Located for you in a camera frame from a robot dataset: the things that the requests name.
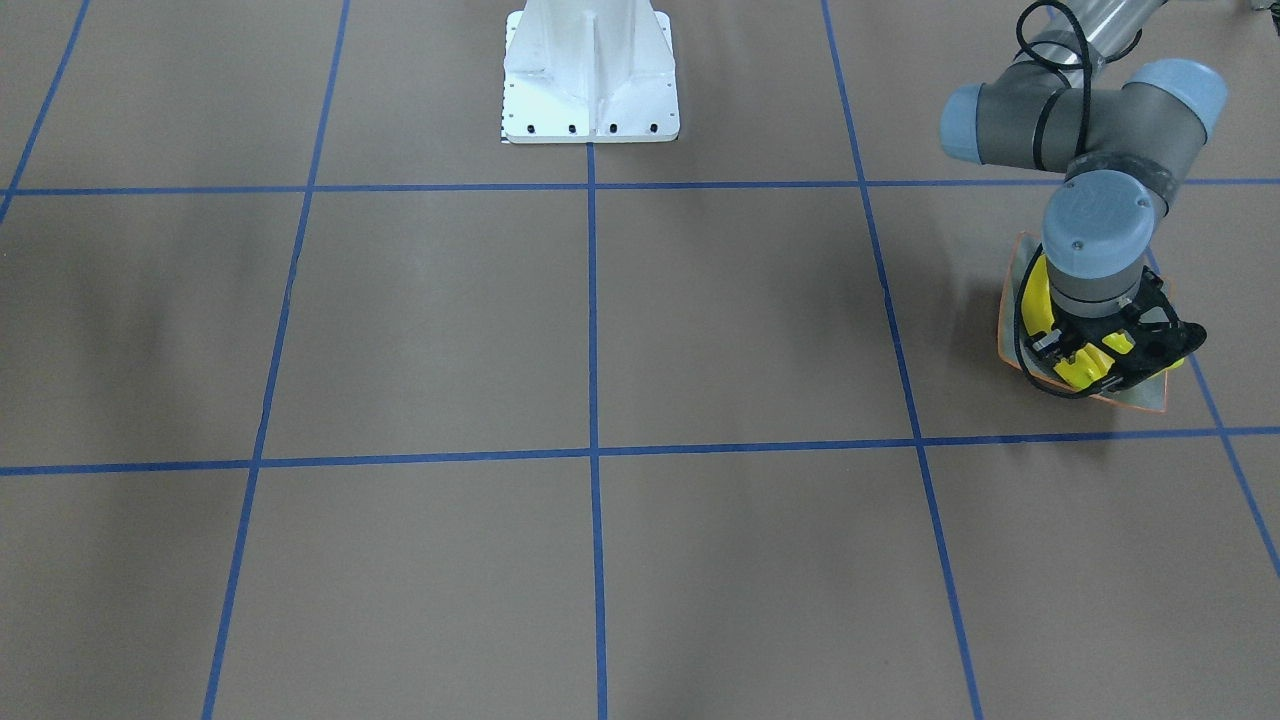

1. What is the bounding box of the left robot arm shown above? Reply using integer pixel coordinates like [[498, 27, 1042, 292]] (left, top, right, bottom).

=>
[[940, 1, 1228, 374]]

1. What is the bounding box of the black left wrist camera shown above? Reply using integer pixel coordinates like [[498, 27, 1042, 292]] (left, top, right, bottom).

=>
[[1101, 273, 1208, 392]]

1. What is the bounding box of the white camera pedestal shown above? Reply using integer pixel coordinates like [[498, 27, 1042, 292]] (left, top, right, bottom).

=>
[[500, 1, 681, 145]]

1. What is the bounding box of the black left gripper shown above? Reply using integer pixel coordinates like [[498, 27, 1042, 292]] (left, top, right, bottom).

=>
[[1030, 300, 1146, 366]]

